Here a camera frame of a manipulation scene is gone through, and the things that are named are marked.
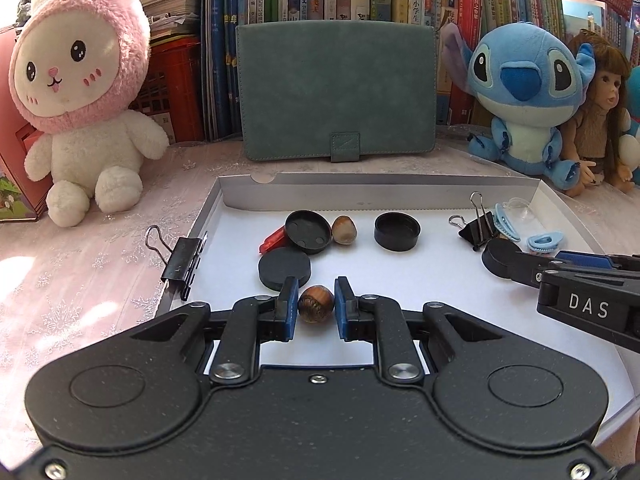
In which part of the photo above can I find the brown-haired baby doll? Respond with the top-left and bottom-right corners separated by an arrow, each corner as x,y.
562,30 -> 636,196

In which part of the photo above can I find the white cardboard box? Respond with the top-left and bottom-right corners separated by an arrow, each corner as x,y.
156,172 -> 640,446

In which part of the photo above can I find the red plastic pen cap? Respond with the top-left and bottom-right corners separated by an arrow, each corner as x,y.
258,226 -> 290,256

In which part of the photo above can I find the red plastic crate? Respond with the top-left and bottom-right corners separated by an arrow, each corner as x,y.
127,35 -> 206,145

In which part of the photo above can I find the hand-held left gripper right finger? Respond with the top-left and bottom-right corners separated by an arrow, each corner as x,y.
334,276 -> 508,386

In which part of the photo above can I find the green notebook case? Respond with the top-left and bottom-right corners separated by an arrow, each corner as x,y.
235,21 -> 437,163

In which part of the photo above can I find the blue robot cat plush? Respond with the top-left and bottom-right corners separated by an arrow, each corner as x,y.
617,65 -> 640,186

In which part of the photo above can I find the light blue ribbed pacifier shield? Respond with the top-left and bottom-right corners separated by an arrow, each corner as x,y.
494,203 -> 522,241

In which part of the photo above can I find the pink and white bunny plush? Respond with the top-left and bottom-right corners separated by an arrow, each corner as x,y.
9,0 -> 170,228

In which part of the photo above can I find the blue alien plush toy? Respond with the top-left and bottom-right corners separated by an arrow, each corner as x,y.
440,21 -> 596,191

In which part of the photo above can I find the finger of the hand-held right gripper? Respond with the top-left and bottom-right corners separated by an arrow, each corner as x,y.
505,250 -> 556,288
550,250 -> 640,273

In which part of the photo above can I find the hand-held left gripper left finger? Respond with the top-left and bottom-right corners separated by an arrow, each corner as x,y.
120,276 -> 301,386

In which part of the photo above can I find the black binder clip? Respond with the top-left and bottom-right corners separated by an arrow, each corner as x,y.
145,225 -> 208,301
448,191 -> 501,252

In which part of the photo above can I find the pink triangular house box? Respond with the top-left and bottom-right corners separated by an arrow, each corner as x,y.
0,25 -> 43,223

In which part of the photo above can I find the pink snowflake tablecloth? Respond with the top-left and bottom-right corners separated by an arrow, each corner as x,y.
0,122 -> 640,461

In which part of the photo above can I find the brown hazelnut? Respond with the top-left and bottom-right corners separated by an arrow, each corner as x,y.
331,215 -> 360,247
297,284 -> 335,324

